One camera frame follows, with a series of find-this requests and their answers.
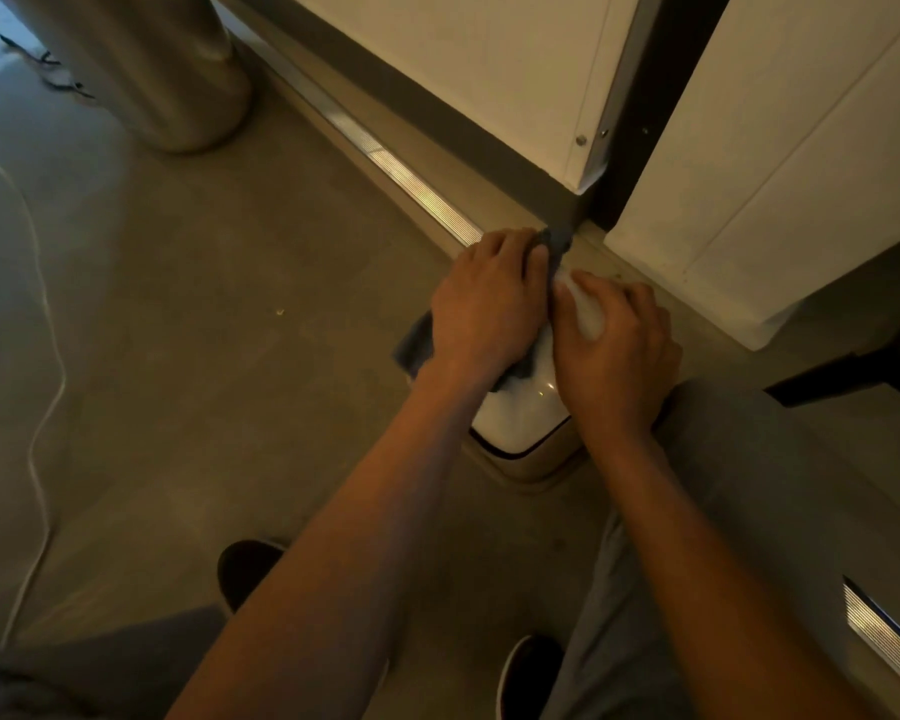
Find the person's right forearm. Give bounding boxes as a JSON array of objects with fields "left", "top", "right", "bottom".
[{"left": 592, "top": 430, "right": 871, "bottom": 720}]

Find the dark blue cloth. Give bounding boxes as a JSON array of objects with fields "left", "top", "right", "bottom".
[{"left": 392, "top": 228, "right": 571, "bottom": 393}]

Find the black wall post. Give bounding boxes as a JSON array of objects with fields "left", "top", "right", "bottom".
[{"left": 588, "top": 0, "right": 736, "bottom": 233}]

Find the person's left black shoe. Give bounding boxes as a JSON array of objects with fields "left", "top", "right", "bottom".
[{"left": 217, "top": 539, "right": 290, "bottom": 616}]

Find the brown bench with sticker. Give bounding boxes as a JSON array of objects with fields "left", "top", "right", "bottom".
[{"left": 763, "top": 306, "right": 900, "bottom": 413}]

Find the person's right black shoe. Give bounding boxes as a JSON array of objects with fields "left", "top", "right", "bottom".
[{"left": 494, "top": 633, "right": 568, "bottom": 720}]

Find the white power cable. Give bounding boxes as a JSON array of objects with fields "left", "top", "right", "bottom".
[{"left": 0, "top": 89, "right": 70, "bottom": 653}]

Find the grey baseboard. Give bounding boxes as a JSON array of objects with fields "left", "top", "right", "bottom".
[{"left": 209, "top": 0, "right": 594, "bottom": 245}]

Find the silver cylinder planter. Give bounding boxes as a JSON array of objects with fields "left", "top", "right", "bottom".
[{"left": 0, "top": 0, "right": 255, "bottom": 155}]

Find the person's left hand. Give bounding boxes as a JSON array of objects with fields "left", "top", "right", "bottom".
[{"left": 419, "top": 228, "right": 553, "bottom": 395}]

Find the person's black shoe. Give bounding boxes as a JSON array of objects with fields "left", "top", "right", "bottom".
[
  {"left": 494, "top": 633, "right": 568, "bottom": 720},
  {"left": 217, "top": 539, "right": 290, "bottom": 616}
]

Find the metal floor threshold strip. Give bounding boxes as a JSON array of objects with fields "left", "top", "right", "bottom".
[{"left": 208, "top": 0, "right": 900, "bottom": 687}]

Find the person's left forearm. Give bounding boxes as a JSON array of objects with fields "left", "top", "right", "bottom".
[{"left": 164, "top": 366, "right": 496, "bottom": 720}]

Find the person's right hand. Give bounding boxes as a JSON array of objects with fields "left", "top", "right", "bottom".
[{"left": 551, "top": 269, "right": 684, "bottom": 455}]

